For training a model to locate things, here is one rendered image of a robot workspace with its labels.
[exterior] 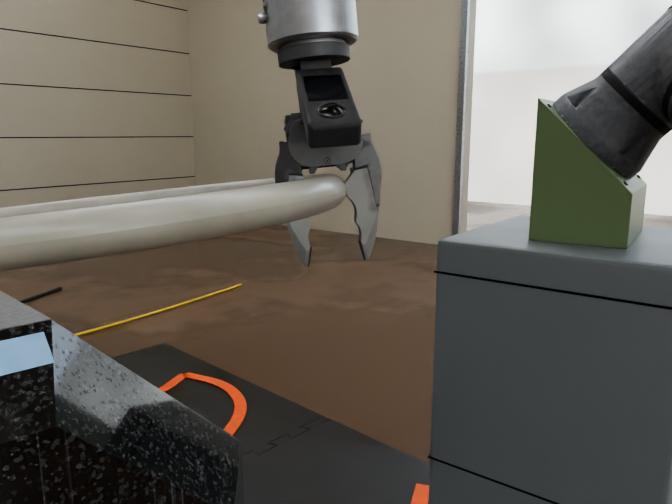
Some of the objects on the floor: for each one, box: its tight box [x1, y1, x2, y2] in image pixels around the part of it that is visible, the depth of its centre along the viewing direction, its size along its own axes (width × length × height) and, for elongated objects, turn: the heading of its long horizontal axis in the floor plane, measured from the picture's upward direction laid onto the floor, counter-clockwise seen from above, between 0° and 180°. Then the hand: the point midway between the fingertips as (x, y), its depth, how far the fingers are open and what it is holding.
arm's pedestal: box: [428, 215, 672, 504], centre depth 116 cm, size 50×50×85 cm
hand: (336, 251), depth 58 cm, fingers closed on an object, 5 cm apart
